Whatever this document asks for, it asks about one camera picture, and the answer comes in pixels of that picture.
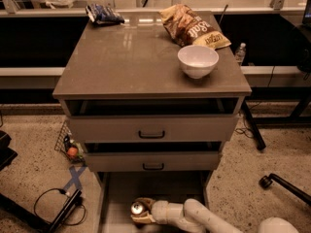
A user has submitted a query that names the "black stand base with cable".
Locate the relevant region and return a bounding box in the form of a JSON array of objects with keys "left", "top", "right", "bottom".
[{"left": 0, "top": 188, "right": 86, "bottom": 233}]

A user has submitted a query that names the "blue chip bag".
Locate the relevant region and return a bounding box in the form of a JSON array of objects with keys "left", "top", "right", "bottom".
[{"left": 86, "top": 4, "right": 124, "bottom": 25}]

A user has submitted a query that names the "grey drawer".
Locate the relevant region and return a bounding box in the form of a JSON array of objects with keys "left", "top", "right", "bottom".
[
  {"left": 84, "top": 151, "right": 220, "bottom": 172},
  {"left": 67, "top": 116, "right": 238, "bottom": 143}
]

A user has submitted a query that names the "open bottom drawer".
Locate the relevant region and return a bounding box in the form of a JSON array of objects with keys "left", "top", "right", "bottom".
[{"left": 96, "top": 171, "right": 212, "bottom": 233}]

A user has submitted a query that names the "black table leg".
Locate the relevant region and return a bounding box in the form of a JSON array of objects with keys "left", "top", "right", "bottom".
[{"left": 241, "top": 101, "right": 266, "bottom": 150}]

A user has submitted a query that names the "middle grey drawer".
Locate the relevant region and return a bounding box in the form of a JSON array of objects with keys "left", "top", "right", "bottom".
[{"left": 84, "top": 151, "right": 220, "bottom": 172}]

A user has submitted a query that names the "white bowl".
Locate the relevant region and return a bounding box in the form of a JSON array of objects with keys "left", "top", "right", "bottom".
[{"left": 177, "top": 45, "right": 219, "bottom": 79}]

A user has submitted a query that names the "brown chip bag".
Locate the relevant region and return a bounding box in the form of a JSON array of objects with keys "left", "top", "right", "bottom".
[{"left": 159, "top": 4, "right": 231, "bottom": 50}]

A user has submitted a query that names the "grey drawer cabinet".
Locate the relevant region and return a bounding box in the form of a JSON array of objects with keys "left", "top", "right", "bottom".
[{"left": 53, "top": 12, "right": 251, "bottom": 232}]

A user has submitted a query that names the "black chair leg with caster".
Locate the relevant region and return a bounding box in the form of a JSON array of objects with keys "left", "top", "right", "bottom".
[{"left": 259, "top": 173, "right": 311, "bottom": 206}]

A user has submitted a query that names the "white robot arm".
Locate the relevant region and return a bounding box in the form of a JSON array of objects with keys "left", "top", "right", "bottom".
[{"left": 130, "top": 198, "right": 243, "bottom": 233}]

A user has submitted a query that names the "red coke can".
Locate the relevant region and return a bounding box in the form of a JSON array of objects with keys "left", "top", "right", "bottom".
[{"left": 130, "top": 202, "right": 146, "bottom": 216}]

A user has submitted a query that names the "clear water bottle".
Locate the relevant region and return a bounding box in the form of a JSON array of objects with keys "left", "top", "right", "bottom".
[{"left": 234, "top": 43, "right": 246, "bottom": 65}]

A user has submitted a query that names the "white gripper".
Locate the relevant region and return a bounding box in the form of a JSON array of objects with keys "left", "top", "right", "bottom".
[{"left": 131, "top": 197, "right": 168, "bottom": 224}]

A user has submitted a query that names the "top grey drawer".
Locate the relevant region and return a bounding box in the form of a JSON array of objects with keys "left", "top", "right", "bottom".
[{"left": 67, "top": 116, "right": 238, "bottom": 143}]

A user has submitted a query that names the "wire basket with items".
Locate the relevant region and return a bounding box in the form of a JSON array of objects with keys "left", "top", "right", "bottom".
[{"left": 54, "top": 122, "right": 85, "bottom": 164}]

